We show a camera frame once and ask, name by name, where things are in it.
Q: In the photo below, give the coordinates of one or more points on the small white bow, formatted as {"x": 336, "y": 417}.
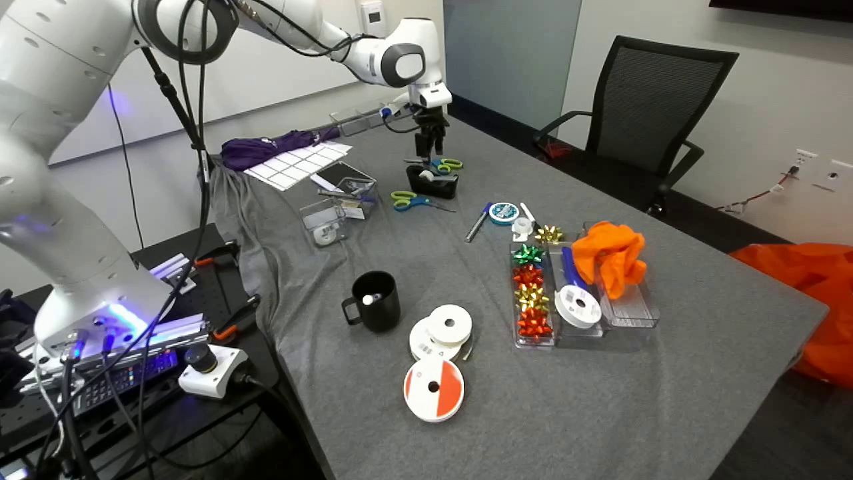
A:
{"x": 520, "y": 231}

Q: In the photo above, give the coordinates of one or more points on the long clear bow box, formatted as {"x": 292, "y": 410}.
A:
{"x": 530, "y": 294}

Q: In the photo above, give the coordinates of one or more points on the clear box with white roll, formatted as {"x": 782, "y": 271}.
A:
{"x": 322, "y": 225}

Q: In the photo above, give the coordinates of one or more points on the red and white ribbon spool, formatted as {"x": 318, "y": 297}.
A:
{"x": 433, "y": 391}

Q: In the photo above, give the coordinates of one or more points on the whiteboard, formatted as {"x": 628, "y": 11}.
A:
{"x": 266, "y": 83}

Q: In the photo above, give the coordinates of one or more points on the black wall television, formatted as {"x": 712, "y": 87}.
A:
{"x": 782, "y": 7}

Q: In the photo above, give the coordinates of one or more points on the grey tablecloth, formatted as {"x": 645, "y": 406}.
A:
{"x": 550, "y": 402}

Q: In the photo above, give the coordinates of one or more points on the orange bag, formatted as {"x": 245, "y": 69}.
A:
{"x": 813, "y": 294}

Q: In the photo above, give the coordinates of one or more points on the clear box under orange cloth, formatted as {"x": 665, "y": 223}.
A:
{"x": 633, "y": 307}

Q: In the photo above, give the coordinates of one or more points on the white ribbon spool in box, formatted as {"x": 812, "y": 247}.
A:
{"x": 577, "y": 306}

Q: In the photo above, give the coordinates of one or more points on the blue pen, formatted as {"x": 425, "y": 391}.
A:
{"x": 478, "y": 225}

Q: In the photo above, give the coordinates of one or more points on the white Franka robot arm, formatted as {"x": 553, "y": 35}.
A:
{"x": 53, "y": 54}

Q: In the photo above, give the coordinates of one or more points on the purple cloth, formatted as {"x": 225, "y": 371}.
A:
{"x": 266, "y": 150}

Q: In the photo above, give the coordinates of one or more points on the gold gift bow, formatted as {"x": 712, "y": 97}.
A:
{"x": 530, "y": 299}

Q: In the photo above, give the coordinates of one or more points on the small box with brown item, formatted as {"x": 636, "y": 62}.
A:
{"x": 356, "y": 210}

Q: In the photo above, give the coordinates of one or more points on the green gift bow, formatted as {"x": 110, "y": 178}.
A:
{"x": 525, "y": 254}

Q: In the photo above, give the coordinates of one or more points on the black mesh office chair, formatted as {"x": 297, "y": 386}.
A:
{"x": 654, "y": 97}

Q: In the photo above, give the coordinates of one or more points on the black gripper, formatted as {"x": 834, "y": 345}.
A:
{"x": 430, "y": 121}

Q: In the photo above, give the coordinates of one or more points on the yellow gift bow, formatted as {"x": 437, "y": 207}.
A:
{"x": 550, "y": 235}

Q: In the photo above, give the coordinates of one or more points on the blue and white ribbon roll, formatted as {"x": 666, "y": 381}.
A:
{"x": 502, "y": 213}

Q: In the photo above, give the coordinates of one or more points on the black mug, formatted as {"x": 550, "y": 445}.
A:
{"x": 374, "y": 306}

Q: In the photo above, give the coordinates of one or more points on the crumpled orange cloth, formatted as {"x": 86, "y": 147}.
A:
{"x": 609, "y": 254}

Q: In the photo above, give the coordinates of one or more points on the white emergency stop controller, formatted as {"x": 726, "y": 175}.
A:
{"x": 210, "y": 371}

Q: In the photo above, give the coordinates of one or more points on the red gift bow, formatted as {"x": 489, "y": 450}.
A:
{"x": 528, "y": 277}
{"x": 534, "y": 323}

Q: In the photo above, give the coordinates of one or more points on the white wall outlet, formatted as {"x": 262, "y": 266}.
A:
{"x": 828, "y": 169}

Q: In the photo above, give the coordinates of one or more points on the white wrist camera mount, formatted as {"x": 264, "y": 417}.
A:
{"x": 433, "y": 95}

